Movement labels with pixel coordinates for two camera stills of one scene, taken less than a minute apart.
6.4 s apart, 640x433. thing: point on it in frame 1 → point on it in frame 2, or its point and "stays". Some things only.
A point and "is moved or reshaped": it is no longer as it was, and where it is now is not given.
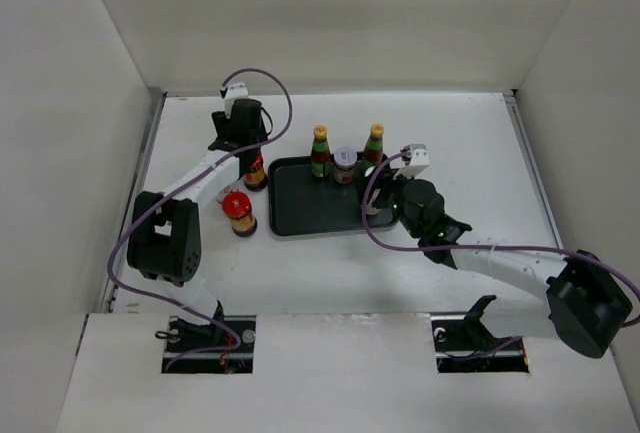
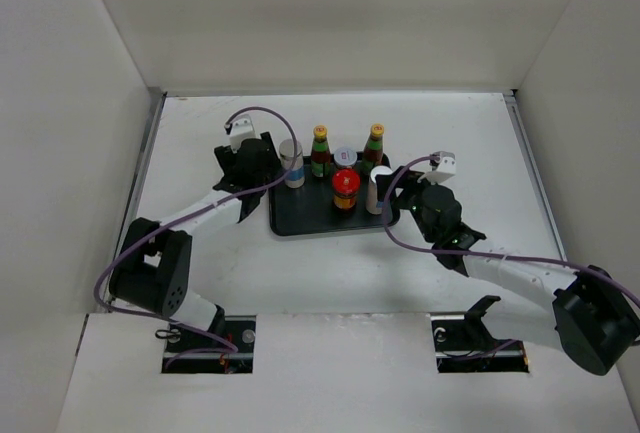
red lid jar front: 237,206 is moved or reshaped
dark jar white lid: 344,161 stays
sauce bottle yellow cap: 320,152 stays
